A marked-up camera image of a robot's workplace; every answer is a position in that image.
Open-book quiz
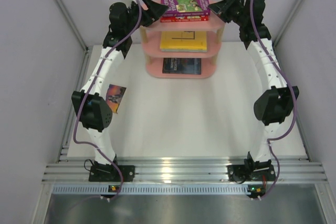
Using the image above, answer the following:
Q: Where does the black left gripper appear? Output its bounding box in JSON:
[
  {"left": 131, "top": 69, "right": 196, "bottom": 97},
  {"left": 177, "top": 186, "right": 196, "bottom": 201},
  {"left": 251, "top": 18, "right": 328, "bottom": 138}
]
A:
[{"left": 123, "top": 0, "right": 167, "bottom": 35}]

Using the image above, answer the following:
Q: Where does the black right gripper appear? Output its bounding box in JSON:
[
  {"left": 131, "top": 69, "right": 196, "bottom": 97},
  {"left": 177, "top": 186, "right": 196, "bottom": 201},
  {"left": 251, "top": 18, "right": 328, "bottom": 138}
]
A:
[{"left": 207, "top": 0, "right": 247, "bottom": 27}]

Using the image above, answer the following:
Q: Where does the red treehouse book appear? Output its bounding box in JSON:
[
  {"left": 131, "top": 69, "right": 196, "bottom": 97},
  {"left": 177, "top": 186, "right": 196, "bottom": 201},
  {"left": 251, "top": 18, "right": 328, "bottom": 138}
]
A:
[{"left": 160, "top": 15, "right": 209, "bottom": 23}]

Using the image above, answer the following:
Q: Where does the purple treehouse book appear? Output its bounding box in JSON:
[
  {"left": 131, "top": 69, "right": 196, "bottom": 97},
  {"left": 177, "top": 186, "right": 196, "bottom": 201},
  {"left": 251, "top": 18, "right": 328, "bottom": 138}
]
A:
[{"left": 161, "top": 0, "right": 211, "bottom": 17}]

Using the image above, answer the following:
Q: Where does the yellow Little Prince book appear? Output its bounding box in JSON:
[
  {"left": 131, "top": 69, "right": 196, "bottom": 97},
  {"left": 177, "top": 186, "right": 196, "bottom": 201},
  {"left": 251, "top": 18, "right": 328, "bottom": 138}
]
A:
[{"left": 160, "top": 31, "right": 207, "bottom": 49}]

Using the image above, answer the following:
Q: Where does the dark blue book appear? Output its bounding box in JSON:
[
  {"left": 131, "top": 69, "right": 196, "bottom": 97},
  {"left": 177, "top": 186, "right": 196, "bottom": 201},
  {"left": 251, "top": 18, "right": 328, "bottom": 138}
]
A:
[{"left": 162, "top": 58, "right": 202, "bottom": 75}]

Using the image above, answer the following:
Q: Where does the blue Jane Eyre book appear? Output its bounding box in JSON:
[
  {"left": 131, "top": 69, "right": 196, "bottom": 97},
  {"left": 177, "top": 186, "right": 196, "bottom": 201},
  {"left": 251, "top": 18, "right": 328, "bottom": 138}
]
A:
[{"left": 106, "top": 84, "right": 126, "bottom": 114}]

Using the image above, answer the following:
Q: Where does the pale green hardcover book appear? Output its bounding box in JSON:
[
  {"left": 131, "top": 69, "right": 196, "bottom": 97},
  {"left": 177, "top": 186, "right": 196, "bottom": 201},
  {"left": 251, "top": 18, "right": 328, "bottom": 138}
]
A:
[{"left": 160, "top": 48, "right": 207, "bottom": 53}]

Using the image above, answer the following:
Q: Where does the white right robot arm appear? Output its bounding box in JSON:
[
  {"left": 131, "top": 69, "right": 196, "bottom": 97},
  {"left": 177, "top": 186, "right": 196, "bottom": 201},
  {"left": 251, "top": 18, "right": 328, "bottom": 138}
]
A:
[{"left": 208, "top": 0, "right": 299, "bottom": 180}]

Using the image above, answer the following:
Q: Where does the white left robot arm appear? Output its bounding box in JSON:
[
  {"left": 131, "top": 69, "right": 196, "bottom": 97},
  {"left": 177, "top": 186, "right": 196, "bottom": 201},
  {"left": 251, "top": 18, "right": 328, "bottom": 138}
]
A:
[{"left": 71, "top": 0, "right": 168, "bottom": 180}]

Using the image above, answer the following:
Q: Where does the pink three-tier shelf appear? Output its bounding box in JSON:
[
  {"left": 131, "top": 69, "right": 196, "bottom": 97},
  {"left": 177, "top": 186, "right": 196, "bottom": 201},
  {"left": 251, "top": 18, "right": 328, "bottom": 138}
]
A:
[{"left": 140, "top": 14, "right": 225, "bottom": 79}]

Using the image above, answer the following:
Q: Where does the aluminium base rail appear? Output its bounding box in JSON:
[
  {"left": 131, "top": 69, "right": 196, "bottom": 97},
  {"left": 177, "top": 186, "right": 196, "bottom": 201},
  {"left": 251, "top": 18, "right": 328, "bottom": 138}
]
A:
[{"left": 41, "top": 45, "right": 329, "bottom": 198}]

